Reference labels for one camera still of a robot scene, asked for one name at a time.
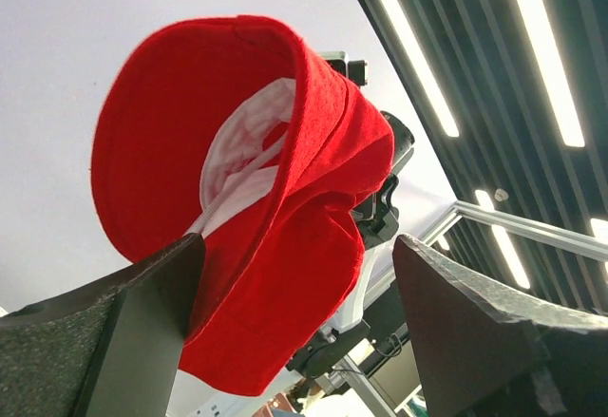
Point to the ceiling light strips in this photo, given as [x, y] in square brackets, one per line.
[509, 138]

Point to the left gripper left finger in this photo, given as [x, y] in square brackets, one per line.
[108, 348]

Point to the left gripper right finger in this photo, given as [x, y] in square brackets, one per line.
[485, 349]

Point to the red hat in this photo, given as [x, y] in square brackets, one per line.
[235, 130]

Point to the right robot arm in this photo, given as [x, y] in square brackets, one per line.
[377, 221]

